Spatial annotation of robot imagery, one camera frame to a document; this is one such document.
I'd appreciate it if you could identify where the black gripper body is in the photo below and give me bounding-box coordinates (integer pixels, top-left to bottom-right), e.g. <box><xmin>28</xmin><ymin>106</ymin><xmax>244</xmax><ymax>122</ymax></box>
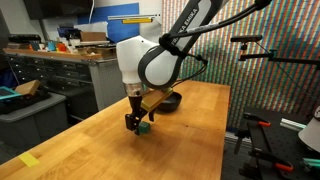
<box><xmin>125</xmin><ymin>96</ymin><xmax>147</xmax><ymax>131</ymax></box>

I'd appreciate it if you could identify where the green block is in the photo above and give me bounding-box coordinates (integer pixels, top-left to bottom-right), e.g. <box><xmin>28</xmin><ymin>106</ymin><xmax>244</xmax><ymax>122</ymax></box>
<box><xmin>138</xmin><ymin>122</ymin><xmax>151</xmax><ymax>134</ymax></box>

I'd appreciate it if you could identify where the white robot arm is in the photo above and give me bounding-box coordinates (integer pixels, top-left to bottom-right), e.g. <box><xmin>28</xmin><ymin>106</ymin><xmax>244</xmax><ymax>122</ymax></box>
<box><xmin>116</xmin><ymin>0</ymin><xmax>225</xmax><ymax>135</ymax></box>

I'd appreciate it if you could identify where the black bowl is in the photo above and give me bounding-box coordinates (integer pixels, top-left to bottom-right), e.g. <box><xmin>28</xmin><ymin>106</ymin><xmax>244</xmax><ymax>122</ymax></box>
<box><xmin>157</xmin><ymin>92</ymin><xmax>182</xmax><ymax>113</ymax></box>

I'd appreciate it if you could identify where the wooden block on bin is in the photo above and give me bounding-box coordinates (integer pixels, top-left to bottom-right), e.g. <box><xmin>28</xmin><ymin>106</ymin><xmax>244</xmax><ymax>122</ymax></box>
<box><xmin>15</xmin><ymin>80</ymin><xmax>40</xmax><ymax>95</ymax></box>

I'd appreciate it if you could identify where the grey drawer cabinet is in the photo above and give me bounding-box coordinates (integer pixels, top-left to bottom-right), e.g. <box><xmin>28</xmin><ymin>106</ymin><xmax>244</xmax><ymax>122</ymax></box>
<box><xmin>3</xmin><ymin>48</ymin><xmax>126</xmax><ymax>120</ymax></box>

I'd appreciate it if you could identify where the yellow level bar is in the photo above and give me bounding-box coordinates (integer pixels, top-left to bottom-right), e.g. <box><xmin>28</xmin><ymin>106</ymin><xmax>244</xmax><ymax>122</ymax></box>
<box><xmin>122</xmin><ymin>18</ymin><xmax>153</xmax><ymax>24</ymax></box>

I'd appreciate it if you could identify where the cardboard box on cabinet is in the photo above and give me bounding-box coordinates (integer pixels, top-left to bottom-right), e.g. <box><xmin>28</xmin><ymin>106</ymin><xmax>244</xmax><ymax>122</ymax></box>
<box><xmin>80</xmin><ymin>31</ymin><xmax>106</xmax><ymax>42</ymax></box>

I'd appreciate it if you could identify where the grey storage bin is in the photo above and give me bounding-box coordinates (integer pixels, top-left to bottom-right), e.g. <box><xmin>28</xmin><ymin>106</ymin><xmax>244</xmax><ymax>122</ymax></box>
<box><xmin>0</xmin><ymin>93</ymin><xmax>68</xmax><ymax>150</ymax></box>

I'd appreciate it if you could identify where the yellow sticky note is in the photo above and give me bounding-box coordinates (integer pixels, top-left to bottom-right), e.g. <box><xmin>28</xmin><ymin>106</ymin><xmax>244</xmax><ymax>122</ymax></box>
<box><xmin>18</xmin><ymin>152</ymin><xmax>40</xmax><ymax>167</ymax></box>

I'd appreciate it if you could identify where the teal framed tray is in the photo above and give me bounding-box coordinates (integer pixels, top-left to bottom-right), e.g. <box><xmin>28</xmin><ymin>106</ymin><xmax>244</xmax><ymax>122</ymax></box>
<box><xmin>0</xmin><ymin>86</ymin><xmax>21</xmax><ymax>100</ymax></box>

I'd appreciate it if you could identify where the aluminium extrusion bar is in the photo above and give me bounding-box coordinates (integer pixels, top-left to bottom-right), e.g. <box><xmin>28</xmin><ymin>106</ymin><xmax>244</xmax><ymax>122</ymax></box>
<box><xmin>280</xmin><ymin>118</ymin><xmax>305</xmax><ymax>132</ymax></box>

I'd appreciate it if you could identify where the yellow wrist camera block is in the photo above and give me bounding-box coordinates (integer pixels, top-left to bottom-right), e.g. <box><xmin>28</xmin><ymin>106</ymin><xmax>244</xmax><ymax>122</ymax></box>
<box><xmin>141</xmin><ymin>88</ymin><xmax>173</xmax><ymax>112</ymax></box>

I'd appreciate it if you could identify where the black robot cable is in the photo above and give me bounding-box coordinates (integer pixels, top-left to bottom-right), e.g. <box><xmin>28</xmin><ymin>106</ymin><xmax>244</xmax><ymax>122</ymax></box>
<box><xmin>158</xmin><ymin>0</ymin><xmax>273</xmax><ymax>88</ymax></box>

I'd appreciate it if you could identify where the orange handled clamp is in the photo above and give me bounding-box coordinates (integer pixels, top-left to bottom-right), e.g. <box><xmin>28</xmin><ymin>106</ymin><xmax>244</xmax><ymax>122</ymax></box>
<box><xmin>243</xmin><ymin>112</ymin><xmax>271</xmax><ymax>127</ymax></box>
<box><xmin>250</xmin><ymin>147</ymin><xmax>295</xmax><ymax>173</ymax></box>

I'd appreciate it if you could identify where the black camera on stand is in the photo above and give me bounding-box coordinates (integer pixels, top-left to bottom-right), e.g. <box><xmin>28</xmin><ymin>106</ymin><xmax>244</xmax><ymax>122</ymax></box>
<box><xmin>230</xmin><ymin>35</ymin><xmax>263</xmax><ymax>43</ymax></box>

